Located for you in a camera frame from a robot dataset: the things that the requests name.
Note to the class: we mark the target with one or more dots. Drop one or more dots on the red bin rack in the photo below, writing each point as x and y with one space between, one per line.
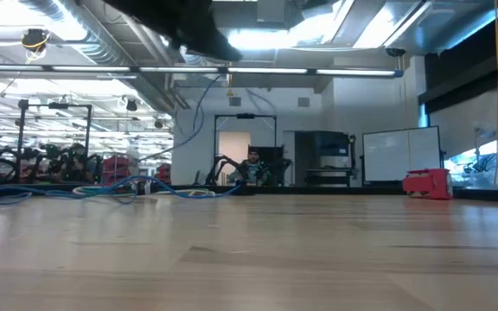
117 168

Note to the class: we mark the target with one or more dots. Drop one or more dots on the ceiling light strip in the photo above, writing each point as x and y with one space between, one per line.
266 71

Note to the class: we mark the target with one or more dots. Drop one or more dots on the background black robot arms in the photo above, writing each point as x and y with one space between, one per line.
50 162

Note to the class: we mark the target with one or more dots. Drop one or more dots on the whiteboard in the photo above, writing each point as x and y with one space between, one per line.
400 155

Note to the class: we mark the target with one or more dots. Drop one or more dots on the black camera rig frame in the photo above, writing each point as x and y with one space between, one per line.
54 105
244 116

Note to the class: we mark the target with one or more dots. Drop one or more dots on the grey cabinet with screen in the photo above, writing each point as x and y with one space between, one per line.
333 144

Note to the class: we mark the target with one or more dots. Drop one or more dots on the background black robot arm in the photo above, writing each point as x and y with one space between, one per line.
218 166

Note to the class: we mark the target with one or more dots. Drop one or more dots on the black aluminium table frame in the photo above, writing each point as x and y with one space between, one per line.
383 190

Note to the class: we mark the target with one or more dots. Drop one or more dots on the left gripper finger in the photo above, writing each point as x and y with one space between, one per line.
214 43

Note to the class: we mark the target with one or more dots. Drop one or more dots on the person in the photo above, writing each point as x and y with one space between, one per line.
251 170

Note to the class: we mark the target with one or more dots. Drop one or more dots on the black security camera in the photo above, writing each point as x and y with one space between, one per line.
395 52

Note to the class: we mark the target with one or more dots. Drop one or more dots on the red box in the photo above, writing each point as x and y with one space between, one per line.
427 183

